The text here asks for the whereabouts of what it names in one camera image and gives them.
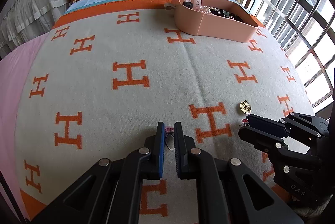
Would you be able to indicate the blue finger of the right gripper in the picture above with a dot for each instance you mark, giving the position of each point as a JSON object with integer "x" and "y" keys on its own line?
{"x": 260, "y": 140}
{"x": 267, "y": 125}

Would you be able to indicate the pink bed sheet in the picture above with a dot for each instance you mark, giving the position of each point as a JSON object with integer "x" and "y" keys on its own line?
{"x": 15, "y": 68}

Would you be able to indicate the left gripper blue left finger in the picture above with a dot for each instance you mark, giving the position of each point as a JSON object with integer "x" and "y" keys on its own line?
{"x": 158, "y": 150}

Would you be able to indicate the gold round brooch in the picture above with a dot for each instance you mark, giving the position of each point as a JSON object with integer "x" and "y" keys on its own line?
{"x": 245, "y": 107}

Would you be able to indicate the orange H pattern blanket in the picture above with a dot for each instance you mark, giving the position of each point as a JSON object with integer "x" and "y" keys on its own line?
{"x": 99, "y": 86}

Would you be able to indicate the window with metal grille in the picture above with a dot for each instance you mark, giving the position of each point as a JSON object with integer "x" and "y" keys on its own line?
{"x": 305, "y": 30}

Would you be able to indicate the pink storage box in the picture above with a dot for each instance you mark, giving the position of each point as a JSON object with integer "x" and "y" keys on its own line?
{"x": 222, "y": 19}

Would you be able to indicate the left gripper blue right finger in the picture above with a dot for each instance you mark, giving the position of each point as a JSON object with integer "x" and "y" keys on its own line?
{"x": 180, "y": 151}

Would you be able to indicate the white lace covered piano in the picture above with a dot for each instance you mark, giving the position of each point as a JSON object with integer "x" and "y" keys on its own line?
{"x": 23, "y": 20}

